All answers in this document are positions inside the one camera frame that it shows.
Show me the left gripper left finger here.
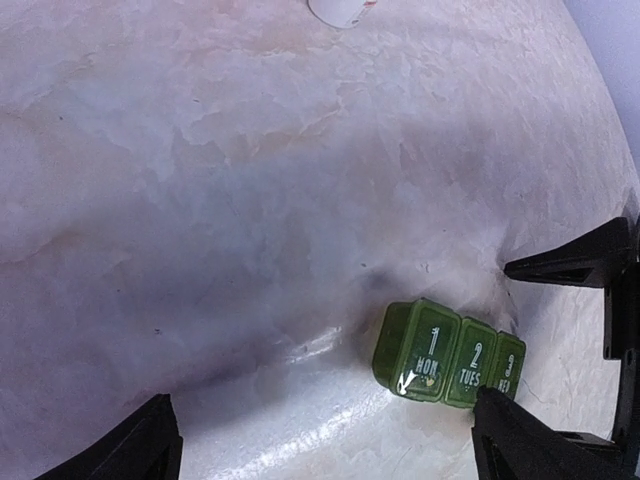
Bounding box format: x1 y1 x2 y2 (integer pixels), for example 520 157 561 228
40 394 183 480

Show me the green weekly pill organizer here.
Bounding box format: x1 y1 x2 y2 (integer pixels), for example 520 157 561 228
372 299 526 409

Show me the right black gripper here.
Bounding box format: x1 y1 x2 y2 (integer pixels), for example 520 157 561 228
503 192 639 450

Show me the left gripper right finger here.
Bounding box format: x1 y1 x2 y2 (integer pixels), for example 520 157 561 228
472 387 625 480

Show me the white pill bottle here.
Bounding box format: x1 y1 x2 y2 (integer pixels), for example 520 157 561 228
307 0 377 29

